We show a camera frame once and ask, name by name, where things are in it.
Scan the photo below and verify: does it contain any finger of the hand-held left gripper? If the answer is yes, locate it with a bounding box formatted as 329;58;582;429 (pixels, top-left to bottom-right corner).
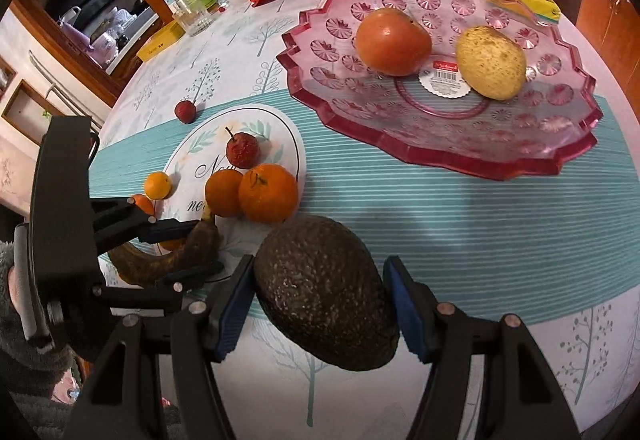
92;260;225;318
89;195;201;253

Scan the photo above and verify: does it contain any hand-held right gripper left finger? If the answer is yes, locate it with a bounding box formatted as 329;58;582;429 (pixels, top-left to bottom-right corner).
62;254;258;440

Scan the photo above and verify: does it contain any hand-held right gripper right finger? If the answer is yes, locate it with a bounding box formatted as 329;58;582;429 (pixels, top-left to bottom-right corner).
382;255;576;440

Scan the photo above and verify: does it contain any overripe brown banana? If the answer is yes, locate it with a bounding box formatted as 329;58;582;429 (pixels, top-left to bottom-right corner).
107;212;221;286

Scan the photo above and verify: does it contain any medium orange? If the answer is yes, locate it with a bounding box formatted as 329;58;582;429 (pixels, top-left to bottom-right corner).
205;169;246;218

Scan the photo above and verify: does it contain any dark green avocado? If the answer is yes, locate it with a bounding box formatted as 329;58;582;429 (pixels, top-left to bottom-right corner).
252;215;401;372

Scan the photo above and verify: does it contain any large orange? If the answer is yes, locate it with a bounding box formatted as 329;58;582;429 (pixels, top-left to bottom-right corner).
238;164;300;224

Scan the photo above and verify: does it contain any wrinkled small red apple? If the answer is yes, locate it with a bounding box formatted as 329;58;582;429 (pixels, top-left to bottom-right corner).
225;127;262;169

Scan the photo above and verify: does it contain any smooth small red fruit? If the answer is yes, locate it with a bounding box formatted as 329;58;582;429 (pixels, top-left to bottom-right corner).
174;100;197;125

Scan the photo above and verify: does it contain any pink glass fruit plate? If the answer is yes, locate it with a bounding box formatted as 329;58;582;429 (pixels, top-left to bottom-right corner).
276;0;605;182

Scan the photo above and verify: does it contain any yellow speckled pear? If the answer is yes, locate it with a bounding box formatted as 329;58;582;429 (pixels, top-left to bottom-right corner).
455;25;528;102

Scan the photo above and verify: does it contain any large red apple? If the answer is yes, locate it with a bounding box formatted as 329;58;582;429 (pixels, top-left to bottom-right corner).
355;7;433;76

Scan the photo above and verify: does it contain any person's left forearm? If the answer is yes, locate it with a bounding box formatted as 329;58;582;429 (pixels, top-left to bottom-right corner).
0;240;81;401

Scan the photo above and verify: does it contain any person's left hand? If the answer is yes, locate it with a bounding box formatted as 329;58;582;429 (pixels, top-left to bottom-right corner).
6;265;28;321

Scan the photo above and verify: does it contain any tree print tablecloth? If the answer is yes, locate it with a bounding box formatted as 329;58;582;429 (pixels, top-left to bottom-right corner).
87;0;640;440

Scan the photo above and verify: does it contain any yellow cardboard box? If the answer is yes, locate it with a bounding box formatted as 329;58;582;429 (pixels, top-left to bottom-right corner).
136;21;187;62

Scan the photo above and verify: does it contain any lilac kettle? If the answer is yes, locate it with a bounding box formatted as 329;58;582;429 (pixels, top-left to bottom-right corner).
57;6;101;51

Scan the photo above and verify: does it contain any clear glass cup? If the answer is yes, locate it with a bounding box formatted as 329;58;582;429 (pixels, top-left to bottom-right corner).
172;0;216;38

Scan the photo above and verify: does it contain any wooden door cabinet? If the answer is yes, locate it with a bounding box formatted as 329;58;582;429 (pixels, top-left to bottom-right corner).
575;0;640;86

